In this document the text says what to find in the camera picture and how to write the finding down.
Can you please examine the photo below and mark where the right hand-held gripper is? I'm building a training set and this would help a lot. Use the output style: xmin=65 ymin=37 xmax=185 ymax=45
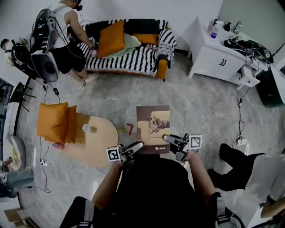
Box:
xmin=163 ymin=133 xmax=203 ymax=163

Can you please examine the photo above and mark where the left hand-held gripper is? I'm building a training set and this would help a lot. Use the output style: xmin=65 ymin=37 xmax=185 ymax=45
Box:
xmin=106 ymin=140 xmax=145 ymax=171

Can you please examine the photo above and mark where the brown photo cover book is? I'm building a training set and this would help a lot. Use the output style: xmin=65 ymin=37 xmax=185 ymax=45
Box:
xmin=135 ymin=105 xmax=171 ymax=155

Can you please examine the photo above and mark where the person's left forearm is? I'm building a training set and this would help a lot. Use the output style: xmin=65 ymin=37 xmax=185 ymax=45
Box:
xmin=92 ymin=160 xmax=125 ymax=212

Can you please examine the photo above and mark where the person's right forearm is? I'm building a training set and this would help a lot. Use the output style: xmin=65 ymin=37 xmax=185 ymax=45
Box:
xmin=185 ymin=149 xmax=216 ymax=206

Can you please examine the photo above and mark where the light wooden coffee table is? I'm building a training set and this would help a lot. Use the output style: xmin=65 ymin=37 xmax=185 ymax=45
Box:
xmin=57 ymin=112 xmax=119 ymax=168

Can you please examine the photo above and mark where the black white patterned sofa throw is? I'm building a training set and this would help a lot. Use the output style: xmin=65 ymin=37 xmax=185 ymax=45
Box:
xmin=76 ymin=18 xmax=178 ymax=76

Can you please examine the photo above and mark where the person's black clothing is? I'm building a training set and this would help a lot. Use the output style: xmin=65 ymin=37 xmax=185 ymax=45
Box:
xmin=59 ymin=153 xmax=224 ymax=228

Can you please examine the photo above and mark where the white cabinet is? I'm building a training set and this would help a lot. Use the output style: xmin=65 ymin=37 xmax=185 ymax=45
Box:
xmin=181 ymin=16 xmax=269 ymax=90

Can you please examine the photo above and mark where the white desk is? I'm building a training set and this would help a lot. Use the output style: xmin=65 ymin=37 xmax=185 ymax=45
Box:
xmin=219 ymin=187 xmax=271 ymax=228

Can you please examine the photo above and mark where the light green knit blanket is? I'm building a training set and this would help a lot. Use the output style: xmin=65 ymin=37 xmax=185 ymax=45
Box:
xmin=102 ymin=33 xmax=142 ymax=60

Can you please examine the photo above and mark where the black bin white lid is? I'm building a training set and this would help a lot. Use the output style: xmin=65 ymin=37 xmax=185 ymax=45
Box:
xmin=255 ymin=65 xmax=285 ymax=108

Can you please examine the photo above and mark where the white bean bag seat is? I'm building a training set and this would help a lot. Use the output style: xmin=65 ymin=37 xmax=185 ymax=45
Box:
xmin=6 ymin=134 xmax=28 ymax=172

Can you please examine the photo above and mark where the white spray bottle blue label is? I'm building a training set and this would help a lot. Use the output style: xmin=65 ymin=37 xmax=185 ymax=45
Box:
xmin=210 ymin=20 xmax=225 ymax=39

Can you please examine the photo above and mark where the black wicker chair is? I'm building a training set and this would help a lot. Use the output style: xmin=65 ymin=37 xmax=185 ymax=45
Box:
xmin=9 ymin=76 xmax=37 ymax=112

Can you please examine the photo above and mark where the chrome faucet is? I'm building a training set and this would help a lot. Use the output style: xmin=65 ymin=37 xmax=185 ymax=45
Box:
xmin=231 ymin=20 xmax=243 ymax=34

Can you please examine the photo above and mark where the cardboard box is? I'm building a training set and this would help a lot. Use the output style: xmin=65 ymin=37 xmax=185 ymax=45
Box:
xmin=4 ymin=208 xmax=30 ymax=223

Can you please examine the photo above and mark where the black cable with adapter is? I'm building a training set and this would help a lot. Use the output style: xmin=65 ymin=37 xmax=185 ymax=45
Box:
xmin=235 ymin=86 xmax=252 ymax=140

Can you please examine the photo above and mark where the grey harness strap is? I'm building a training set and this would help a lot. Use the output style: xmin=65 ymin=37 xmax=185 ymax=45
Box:
xmin=77 ymin=199 xmax=95 ymax=228
xmin=214 ymin=195 xmax=231 ymax=226

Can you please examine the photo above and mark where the tangled black cable pile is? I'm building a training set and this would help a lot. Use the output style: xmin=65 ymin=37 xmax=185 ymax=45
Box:
xmin=223 ymin=37 xmax=275 ymax=65

